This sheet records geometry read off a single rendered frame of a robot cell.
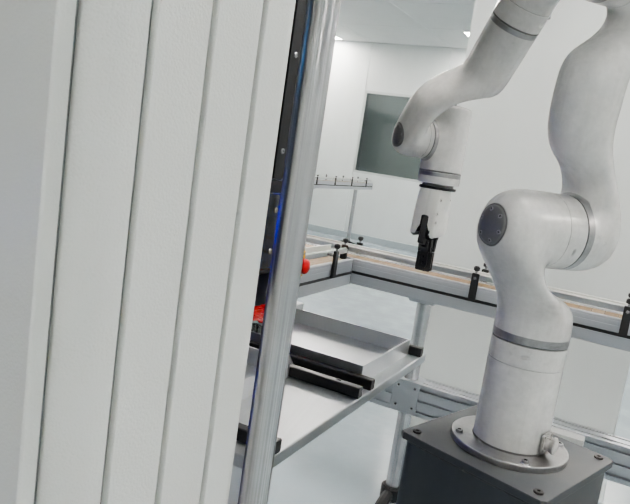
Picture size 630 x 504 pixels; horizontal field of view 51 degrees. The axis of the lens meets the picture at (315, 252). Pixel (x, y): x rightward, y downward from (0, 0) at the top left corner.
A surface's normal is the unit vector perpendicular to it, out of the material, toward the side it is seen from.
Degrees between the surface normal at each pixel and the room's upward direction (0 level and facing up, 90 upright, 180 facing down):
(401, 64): 90
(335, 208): 90
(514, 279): 126
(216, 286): 90
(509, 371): 90
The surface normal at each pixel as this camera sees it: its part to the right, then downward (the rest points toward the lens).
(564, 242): 0.37, 0.39
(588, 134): -0.16, 0.36
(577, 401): -0.46, 0.07
